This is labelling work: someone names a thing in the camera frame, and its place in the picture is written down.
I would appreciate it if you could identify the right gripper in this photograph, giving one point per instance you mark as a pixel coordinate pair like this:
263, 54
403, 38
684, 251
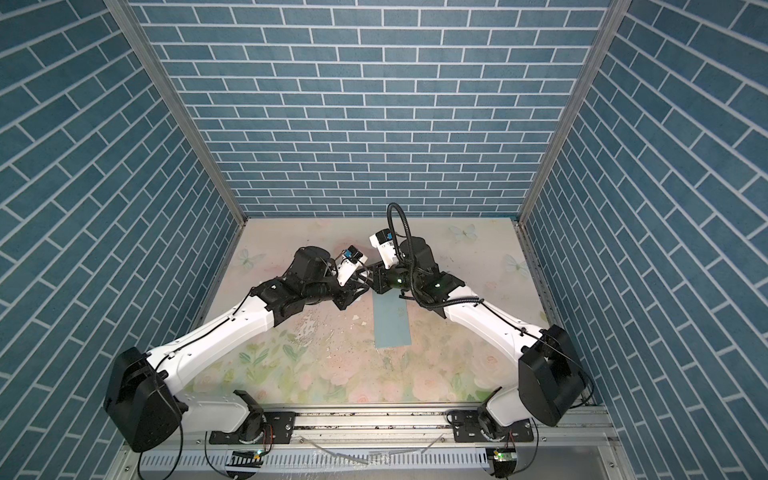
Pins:
380, 279

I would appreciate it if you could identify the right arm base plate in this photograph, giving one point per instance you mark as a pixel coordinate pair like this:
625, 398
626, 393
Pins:
474, 426

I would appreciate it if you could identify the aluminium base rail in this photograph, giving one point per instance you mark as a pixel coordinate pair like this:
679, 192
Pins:
400, 426

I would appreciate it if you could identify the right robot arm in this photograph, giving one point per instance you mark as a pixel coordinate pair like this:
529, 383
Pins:
549, 377

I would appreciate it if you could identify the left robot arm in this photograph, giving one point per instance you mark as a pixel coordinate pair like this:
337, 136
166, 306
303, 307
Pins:
144, 397

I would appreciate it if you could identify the teal envelope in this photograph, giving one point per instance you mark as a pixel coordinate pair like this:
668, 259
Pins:
391, 321

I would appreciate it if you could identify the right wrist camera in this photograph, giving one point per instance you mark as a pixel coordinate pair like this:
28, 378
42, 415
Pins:
383, 242

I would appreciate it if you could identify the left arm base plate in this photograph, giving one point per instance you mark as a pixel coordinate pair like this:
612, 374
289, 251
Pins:
271, 428

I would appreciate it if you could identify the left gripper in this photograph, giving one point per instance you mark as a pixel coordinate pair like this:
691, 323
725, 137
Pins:
349, 295

